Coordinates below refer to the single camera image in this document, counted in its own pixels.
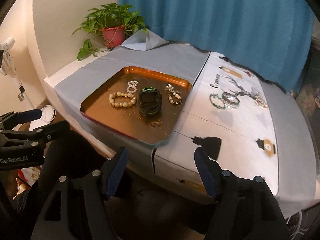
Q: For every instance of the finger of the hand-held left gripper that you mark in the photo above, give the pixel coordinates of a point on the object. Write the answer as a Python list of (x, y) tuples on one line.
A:
[(55, 130), (28, 115)]

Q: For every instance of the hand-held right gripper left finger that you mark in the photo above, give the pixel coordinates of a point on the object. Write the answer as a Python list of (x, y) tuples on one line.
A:
[(116, 175)]

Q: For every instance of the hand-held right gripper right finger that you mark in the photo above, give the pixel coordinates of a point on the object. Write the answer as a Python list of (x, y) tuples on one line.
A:
[(205, 175)]

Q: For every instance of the orange metal tray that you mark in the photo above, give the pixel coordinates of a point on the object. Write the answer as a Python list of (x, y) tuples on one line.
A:
[(100, 110)]

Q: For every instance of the black wrist watch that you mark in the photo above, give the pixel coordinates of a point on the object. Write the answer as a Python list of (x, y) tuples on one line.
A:
[(152, 112)]

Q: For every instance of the silver bangle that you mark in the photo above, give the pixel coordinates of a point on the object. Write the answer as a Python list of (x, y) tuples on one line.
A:
[(225, 97)]

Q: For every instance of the patterned cloth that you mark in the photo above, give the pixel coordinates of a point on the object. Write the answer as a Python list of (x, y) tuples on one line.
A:
[(30, 176)]

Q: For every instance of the person's black trousers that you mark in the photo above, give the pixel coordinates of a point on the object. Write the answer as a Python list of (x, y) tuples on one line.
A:
[(75, 150)]

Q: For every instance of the white printed table cloth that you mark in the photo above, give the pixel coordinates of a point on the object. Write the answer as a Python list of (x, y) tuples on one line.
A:
[(225, 130)]

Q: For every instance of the green plant in red pot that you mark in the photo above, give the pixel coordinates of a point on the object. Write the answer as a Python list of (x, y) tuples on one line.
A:
[(113, 36)]

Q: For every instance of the grey tablecloth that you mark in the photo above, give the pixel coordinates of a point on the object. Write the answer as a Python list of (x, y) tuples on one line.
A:
[(162, 57)]

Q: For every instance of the blue curtain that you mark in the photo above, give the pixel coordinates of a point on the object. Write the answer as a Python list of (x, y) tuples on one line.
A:
[(212, 17)]

